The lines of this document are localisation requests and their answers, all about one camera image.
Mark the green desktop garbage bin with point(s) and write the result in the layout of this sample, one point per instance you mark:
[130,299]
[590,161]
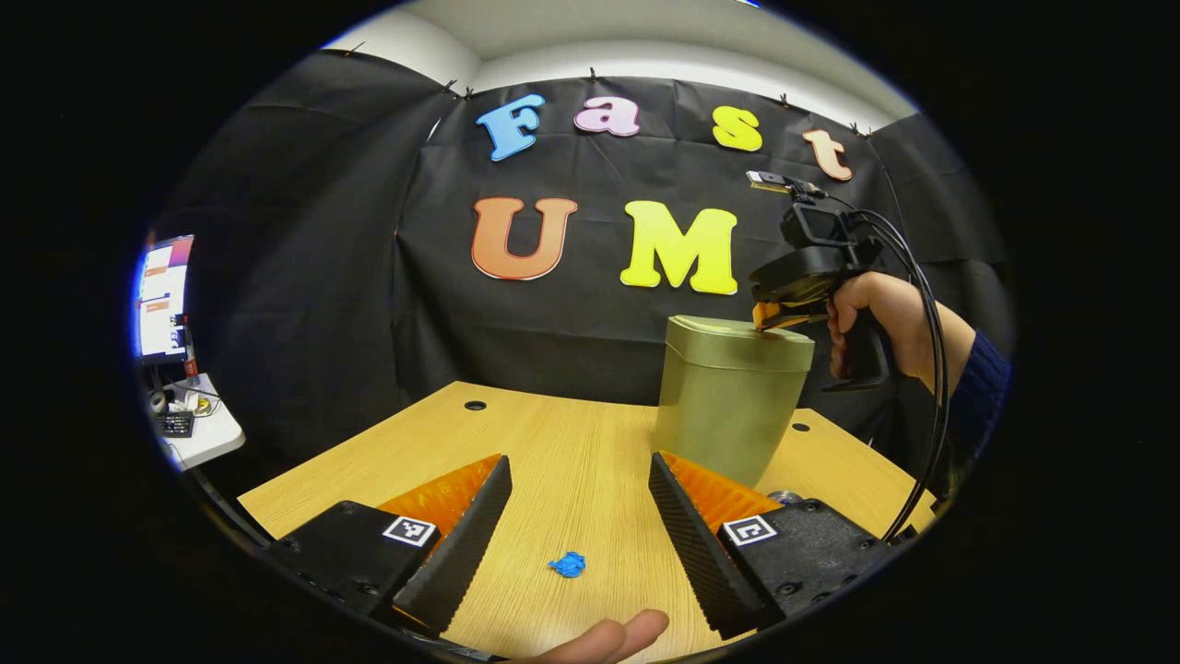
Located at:
[728,397]

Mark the white side table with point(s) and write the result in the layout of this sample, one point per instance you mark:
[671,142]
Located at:
[217,438]

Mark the black backdrop cloth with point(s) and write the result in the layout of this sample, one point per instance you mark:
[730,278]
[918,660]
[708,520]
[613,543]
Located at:
[323,277]

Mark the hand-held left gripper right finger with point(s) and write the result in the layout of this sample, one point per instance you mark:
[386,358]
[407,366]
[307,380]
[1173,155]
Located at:
[696,549]

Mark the blue paper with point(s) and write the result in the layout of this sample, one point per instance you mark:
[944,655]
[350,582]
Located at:
[568,564]

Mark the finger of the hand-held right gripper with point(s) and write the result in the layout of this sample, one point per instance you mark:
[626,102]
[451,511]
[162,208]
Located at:
[767,315]

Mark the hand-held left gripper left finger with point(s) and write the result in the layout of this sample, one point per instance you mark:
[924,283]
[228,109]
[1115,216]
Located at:
[470,535]

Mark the small black device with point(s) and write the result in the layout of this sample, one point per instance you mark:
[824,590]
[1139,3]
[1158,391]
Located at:
[175,424]

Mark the computer monitor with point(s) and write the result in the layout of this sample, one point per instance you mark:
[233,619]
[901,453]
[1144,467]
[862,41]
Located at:
[164,300]

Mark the wooden desktop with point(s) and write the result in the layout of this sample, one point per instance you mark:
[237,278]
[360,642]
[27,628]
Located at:
[572,480]

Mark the red bottle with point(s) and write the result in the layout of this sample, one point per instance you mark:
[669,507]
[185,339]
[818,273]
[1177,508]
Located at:
[191,364]

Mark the blue pop can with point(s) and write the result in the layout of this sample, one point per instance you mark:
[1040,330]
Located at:
[784,498]

